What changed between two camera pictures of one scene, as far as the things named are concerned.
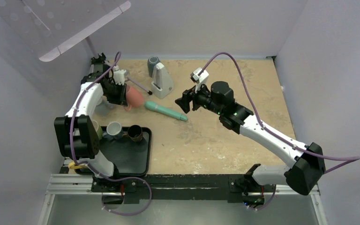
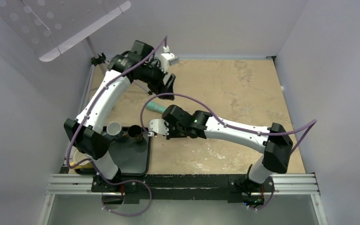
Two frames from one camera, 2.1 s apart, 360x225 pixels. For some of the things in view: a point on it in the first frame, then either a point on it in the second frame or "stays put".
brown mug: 135,132 stays put
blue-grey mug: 114,131 stays put
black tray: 130,158 stays put
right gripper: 184,102 to 171,134
